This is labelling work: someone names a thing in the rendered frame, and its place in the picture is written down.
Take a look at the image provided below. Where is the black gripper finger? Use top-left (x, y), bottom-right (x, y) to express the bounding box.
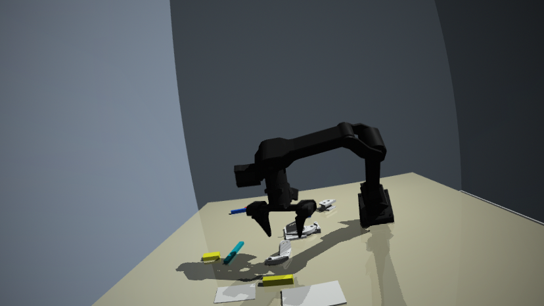
top-left (252, 211), bottom-right (271, 237)
top-left (295, 215), bottom-right (308, 238)

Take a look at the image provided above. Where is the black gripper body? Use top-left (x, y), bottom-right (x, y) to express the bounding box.
top-left (246, 181), bottom-right (317, 217)

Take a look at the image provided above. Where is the teal rectangular bar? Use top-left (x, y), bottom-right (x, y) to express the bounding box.
top-left (223, 241), bottom-right (244, 263)

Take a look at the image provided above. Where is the blue rectangular bar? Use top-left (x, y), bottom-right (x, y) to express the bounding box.
top-left (231, 208), bottom-right (246, 214)

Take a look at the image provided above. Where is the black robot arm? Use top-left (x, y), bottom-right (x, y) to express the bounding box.
top-left (235, 122), bottom-right (388, 216)

